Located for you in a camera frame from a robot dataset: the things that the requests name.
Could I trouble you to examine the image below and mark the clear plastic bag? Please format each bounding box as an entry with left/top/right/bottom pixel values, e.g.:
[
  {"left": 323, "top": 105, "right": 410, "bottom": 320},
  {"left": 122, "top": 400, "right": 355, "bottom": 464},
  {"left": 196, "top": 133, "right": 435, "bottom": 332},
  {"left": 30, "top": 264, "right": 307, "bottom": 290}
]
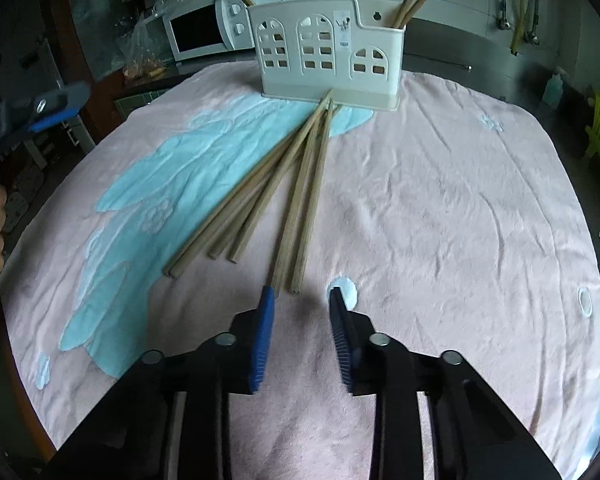
[{"left": 122, "top": 0, "right": 191, "bottom": 81}]

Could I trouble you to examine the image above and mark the white plastic utensil holder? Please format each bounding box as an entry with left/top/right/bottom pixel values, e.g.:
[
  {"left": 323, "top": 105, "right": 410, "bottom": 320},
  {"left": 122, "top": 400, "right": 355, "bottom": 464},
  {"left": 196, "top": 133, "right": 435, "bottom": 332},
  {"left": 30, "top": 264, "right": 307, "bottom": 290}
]
[{"left": 247, "top": 0, "right": 406, "bottom": 112}]

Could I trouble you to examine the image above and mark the clear soap bottle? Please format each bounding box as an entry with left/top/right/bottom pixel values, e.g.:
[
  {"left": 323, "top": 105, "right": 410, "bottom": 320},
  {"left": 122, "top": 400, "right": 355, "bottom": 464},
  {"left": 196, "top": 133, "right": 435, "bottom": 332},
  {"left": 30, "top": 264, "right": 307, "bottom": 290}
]
[{"left": 542, "top": 67, "right": 565, "bottom": 111}]

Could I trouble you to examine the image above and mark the thin dark cable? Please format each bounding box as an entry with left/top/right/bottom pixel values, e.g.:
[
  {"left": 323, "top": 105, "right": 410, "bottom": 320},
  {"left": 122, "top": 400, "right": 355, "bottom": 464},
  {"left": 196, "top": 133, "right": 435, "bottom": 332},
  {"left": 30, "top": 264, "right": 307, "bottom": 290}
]
[{"left": 402, "top": 52, "right": 473, "bottom": 72}]

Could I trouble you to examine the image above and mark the pink printed towel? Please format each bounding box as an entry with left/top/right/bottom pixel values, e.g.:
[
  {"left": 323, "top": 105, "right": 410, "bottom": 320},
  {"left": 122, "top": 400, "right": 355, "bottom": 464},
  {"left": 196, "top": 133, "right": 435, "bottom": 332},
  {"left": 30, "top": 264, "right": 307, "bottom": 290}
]
[{"left": 0, "top": 57, "right": 600, "bottom": 480}]

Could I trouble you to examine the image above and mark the yellow gas pipe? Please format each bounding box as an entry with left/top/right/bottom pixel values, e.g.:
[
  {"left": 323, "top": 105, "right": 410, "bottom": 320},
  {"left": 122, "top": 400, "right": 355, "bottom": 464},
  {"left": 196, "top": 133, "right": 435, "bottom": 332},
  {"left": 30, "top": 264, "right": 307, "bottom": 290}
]
[{"left": 511, "top": 0, "right": 541, "bottom": 56}]

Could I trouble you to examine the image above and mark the white microwave oven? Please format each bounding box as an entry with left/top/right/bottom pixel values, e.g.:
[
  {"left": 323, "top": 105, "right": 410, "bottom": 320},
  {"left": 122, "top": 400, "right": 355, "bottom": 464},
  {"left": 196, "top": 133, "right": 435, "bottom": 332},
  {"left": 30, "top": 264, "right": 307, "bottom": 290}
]
[{"left": 161, "top": 0, "right": 291, "bottom": 63}]

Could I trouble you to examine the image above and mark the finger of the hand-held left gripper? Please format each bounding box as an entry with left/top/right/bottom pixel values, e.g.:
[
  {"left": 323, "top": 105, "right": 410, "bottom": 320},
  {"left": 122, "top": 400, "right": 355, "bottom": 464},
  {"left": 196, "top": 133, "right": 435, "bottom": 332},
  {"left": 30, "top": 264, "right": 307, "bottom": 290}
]
[
  {"left": 27, "top": 107, "right": 83, "bottom": 134},
  {"left": 10, "top": 81, "right": 92, "bottom": 120}
]

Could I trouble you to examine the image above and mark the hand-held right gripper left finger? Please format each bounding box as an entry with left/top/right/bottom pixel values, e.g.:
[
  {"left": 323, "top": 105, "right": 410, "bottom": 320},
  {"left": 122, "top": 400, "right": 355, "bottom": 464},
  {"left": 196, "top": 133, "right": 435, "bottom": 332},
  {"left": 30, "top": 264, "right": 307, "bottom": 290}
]
[{"left": 50, "top": 285, "right": 277, "bottom": 480}]

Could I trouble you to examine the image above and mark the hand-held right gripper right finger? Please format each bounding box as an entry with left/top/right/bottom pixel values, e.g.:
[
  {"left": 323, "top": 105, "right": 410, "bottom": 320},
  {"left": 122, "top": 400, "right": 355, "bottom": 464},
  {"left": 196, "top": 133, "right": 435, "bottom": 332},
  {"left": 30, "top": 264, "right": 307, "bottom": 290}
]
[{"left": 327, "top": 287, "right": 563, "bottom": 480}]

